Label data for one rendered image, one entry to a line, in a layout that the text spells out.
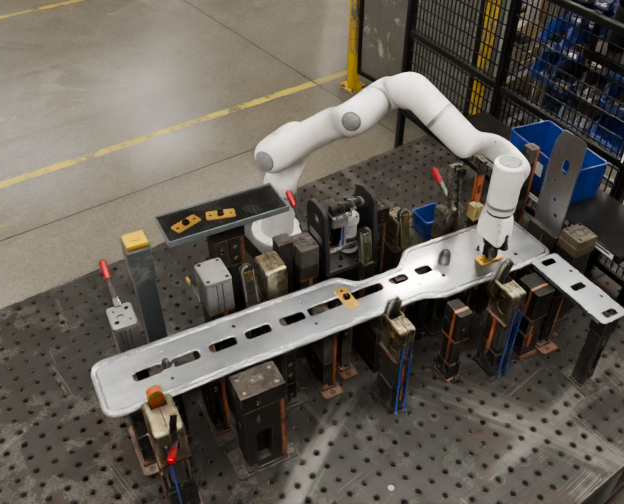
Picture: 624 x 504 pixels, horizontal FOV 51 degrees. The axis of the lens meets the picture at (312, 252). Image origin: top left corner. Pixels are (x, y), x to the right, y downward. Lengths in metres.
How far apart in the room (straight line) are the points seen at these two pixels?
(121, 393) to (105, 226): 2.28
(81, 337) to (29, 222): 1.87
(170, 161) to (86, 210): 0.66
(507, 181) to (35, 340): 1.55
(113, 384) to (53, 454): 0.37
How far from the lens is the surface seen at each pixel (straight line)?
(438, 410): 2.02
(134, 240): 1.87
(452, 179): 2.06
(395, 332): 1.74
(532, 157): 2.24
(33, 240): 3.94
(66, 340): 2.30
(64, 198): 4.21
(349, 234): 2.00
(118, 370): 1.76
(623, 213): 2.34
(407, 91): 1.84
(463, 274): 1.99
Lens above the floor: 2.31
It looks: 41 degrees down
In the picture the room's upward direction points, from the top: straight up
